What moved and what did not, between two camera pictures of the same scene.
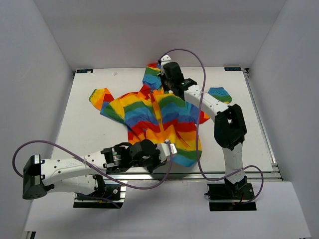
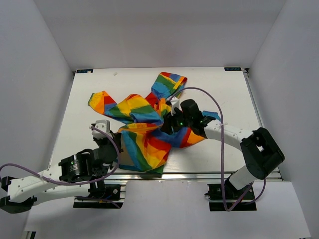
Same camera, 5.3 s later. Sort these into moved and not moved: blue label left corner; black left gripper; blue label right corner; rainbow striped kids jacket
Moved: black left gripper; rainbow striped kids jacket
Not moved: blue label left corner; blue label right corner
